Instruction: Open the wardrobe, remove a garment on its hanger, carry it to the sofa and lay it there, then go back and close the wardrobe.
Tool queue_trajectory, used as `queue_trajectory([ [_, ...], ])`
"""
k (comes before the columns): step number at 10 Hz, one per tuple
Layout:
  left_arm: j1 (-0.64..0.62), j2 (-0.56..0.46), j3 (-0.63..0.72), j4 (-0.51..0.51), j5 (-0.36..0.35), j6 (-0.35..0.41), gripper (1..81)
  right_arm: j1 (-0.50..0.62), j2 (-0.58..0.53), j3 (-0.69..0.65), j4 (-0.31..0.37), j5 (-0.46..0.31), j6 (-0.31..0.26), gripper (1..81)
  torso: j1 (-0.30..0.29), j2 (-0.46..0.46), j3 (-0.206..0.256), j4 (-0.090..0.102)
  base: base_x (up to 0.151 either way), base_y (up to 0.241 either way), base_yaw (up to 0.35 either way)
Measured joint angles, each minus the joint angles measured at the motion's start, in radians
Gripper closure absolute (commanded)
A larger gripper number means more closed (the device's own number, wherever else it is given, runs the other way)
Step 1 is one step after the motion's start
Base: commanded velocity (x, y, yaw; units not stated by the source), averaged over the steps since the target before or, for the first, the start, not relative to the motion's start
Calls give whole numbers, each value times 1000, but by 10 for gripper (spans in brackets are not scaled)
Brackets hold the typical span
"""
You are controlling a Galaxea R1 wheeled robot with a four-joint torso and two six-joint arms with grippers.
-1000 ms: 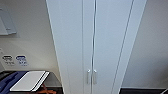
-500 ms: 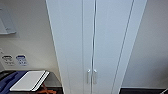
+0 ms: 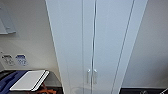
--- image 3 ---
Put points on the white wardrobe door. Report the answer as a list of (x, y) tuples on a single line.
[(110, 40), (70, 40)]

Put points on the white wardrobe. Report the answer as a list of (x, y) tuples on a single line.
[(100, 33)]

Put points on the orange tool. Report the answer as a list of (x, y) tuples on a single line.
[(45, 89)]

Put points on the blue cloth item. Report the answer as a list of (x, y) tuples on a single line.
[(6, 83)]

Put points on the white wall label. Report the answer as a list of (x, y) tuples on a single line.
[(7, 60), (21, 60)]

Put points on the white wall board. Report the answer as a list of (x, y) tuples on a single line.
[(6, 20)]

